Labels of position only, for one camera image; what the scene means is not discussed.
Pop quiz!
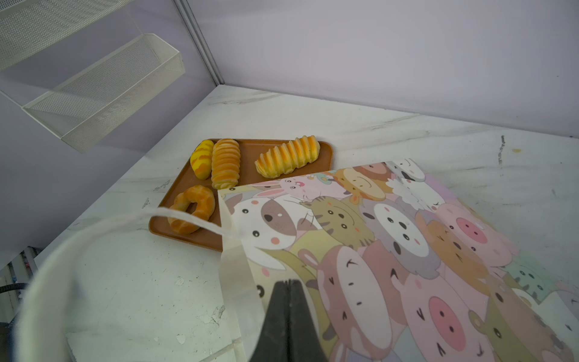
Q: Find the brown plastic tray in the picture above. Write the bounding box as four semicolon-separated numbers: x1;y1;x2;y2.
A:
148;137;335;253

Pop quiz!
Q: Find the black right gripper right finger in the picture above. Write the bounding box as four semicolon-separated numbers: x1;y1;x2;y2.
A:
289;280;327;362

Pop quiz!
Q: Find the white mesh lower shelf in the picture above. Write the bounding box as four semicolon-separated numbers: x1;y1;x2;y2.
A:
22;33;185;153

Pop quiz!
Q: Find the cartoon animal paper bag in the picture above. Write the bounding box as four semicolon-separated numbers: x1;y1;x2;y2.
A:
12;158;578;361

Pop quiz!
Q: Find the ridged long fake bread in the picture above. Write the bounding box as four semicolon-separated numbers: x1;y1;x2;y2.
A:
255;136;321;179

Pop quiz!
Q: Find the yellow fake bread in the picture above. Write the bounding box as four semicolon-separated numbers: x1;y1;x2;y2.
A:
167;185;216;235
211;139;241;189
190;140;214;180

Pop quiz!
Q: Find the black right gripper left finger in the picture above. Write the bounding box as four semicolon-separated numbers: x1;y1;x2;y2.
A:
250;281;290;362

